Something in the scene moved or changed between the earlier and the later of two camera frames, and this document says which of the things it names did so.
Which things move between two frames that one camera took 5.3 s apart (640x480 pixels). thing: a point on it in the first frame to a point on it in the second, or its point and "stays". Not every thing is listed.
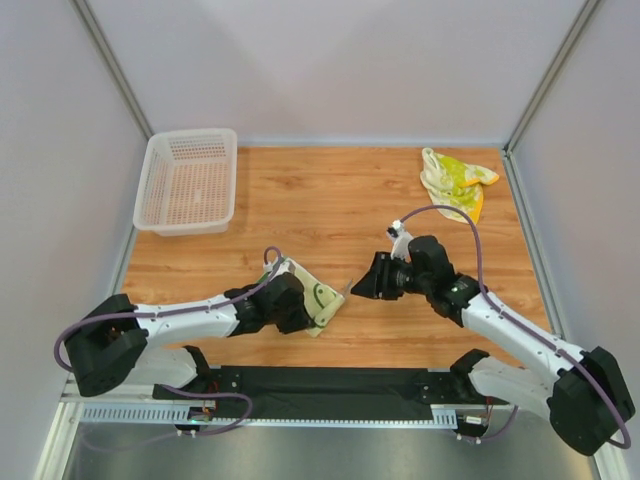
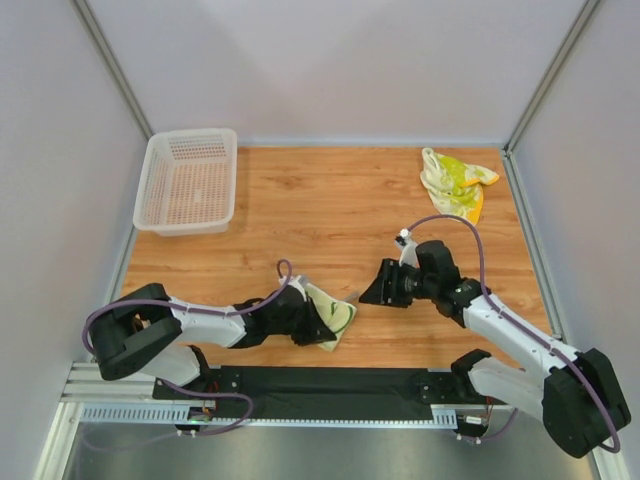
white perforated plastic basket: (188, 183) stays
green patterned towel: (321, 299) to (338, 314)
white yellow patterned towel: (455, 184) stays
